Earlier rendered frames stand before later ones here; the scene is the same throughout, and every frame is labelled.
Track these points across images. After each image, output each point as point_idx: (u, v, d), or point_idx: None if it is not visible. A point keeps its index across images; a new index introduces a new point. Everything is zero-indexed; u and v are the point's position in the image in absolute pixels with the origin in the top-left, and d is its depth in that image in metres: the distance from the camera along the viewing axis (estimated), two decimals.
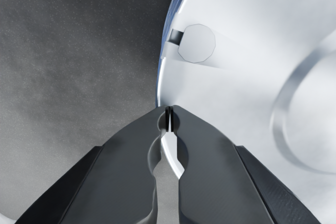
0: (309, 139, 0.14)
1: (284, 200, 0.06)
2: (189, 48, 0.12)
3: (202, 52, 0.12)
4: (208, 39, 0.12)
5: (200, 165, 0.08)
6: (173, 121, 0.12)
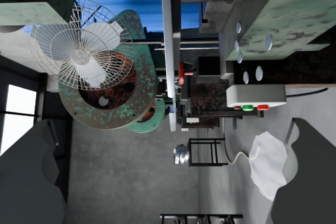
0: None
1: None
2: None
3: None
4: None
5: (310, 188, 0.07)
6: (290, 133, 0.10)
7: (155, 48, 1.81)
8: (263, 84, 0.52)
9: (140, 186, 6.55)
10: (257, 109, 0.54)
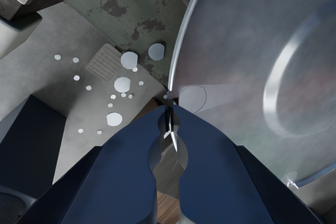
0: None
1: (284, 200, 0.06)
2: (290, 178, 0.24)
3: (292, 173, 0.23)
4: (287, 175, 0.23)
5: (200, 165, 0.08)
6: (173, 121, 0.12)
7: None
8: (29, 16, 0.28)
9: None
10: None
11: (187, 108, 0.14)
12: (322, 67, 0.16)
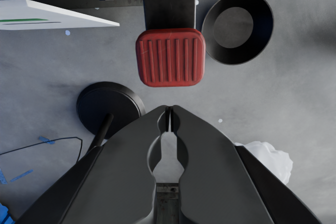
0: None
1: (284, 200, 0.06)
2: None
3: None
4: None
5: (200, 165, 0.08)
6: (173, 121, 0.12)
7: None
8: None
9: None
10: None
11: None
12: None
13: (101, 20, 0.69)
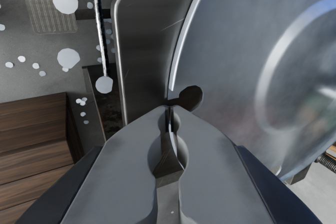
0: (299, 51, 0.16)
1: (284, 200, 0.06)
2: None
3: None
4: None
5: (200, 165, 0.08)
6: (173, 121, 0.12)
7: None
8: None
9: None
10: None
11: None
12: (324, 86, 0.20)
13: None
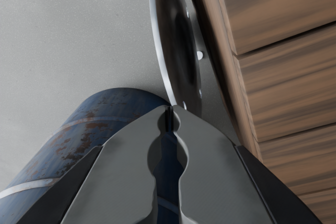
0: (185, 75, 0.36)
1: (284, 200, 0.06)
2: None
3: None
4: None
5: (200, 165, 0.08)
6: (173, 121, 0.12)
7: None
8: None
9: None
10: None
11: None
12: (180, 39, 0.37)
13: None
